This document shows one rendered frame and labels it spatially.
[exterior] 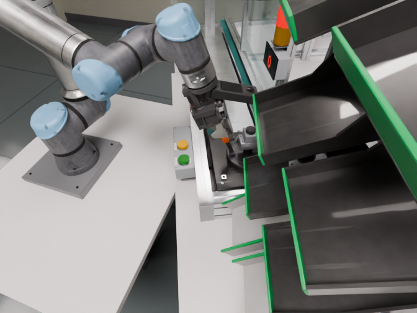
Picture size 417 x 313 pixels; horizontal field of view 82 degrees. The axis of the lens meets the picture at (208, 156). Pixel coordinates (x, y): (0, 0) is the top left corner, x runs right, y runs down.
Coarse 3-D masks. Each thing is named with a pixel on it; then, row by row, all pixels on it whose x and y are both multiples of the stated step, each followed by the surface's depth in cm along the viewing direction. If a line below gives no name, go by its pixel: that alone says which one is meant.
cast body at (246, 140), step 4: (244, 128) 74; (248, 128) 73; (252, 128) 73; (244, 132) 73; (248, 132) 72; (252, 132) 72; (240, 136) 77; (244, 136) 73; (248, 136) 72; (252, 136) 72; (240, 140) 75; (244, 140) 74; (248, 140) 73; (252, 140) 73; (256, 140) 74; (240, 144) 75; (244, 144) 74; (248, 144) 74; (252, 144) 75; (256, 144) 75; (240, 148) 76; (244, 148) 76; (248, 148) 76; (252, 148) 76
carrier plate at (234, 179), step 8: (208, 136) 88; (216, 144) 86; (224, 144) 86; (216, 152) 83; (224, 152) 83; (216, 160) 81; (224, 160) 81; (216, 168) 79; (224, 168) 79; (232, 168) 79; (216, 176) 77; (232, 176) 77; (240, 176) 76; (216, 184) 75; (224, 184) 75; (232, 184) 75; (240, 184) 74
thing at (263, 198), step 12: (252, 156) 50; (252, 168) 50; (264, 168) 49; (276, 168) 48; (252, 180) 49; (264, 180) 47; (276, 180) 46; (252, 192) 47; (264, 192) 46; (276, 192) 45; (252, 204) 45; (264, 204) 44; (276, 204) 43; (252, 216) 43; (264, 216) 42
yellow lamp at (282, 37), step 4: (276, 28) 69; (280, 28) 68; (276, 32) 70; (280, 32) 68; (284, 32) 68; (288, 32) 68; (276, 36) 70; (280, 36) 69; (284, 36) 69; (288, 36) 69; (276, 40) 71; (280, 40) 70; (284, 40) 70; (288, 40) 70; (276, 44) 71; (280, 44) 71; (284, 44) 71; (288, 44) 71
